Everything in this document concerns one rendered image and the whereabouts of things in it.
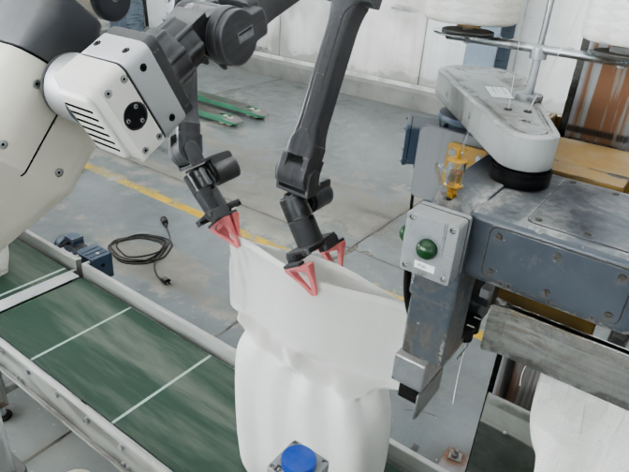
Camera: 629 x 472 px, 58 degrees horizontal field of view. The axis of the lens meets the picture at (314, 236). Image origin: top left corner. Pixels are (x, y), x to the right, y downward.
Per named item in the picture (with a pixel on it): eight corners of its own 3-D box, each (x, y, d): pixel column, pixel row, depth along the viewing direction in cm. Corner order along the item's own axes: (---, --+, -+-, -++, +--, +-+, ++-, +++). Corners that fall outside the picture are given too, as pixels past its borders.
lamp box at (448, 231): (398, 267, 80) (407, 210, 75) (413, 256, 83) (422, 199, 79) (447, 287, 76) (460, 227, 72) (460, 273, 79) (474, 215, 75)
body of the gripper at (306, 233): (338, 239, 119) (326, 206, 118) (311, 258, 112) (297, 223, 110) (315, 243, 123) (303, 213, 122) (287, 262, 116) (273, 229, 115)
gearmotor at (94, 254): (45, 264, 253) (40, 235, 246) (75, 252, 264) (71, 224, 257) (85, 289, 238) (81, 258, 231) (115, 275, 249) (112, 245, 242)
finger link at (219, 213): (255, 237, 130) (233, 202, 131) (233, 248, 125) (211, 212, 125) (240, 248, 135) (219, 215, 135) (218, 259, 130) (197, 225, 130)
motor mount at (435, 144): (406, 197, 124) (417, 125, 117) (420, 188, 129) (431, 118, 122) (534, 238, 110) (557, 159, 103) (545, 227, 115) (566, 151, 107)
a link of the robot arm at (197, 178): (178, 178, 133) (183, 169, 128) (203, 167, 136) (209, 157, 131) (194, 203, 132) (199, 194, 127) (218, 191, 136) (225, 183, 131)
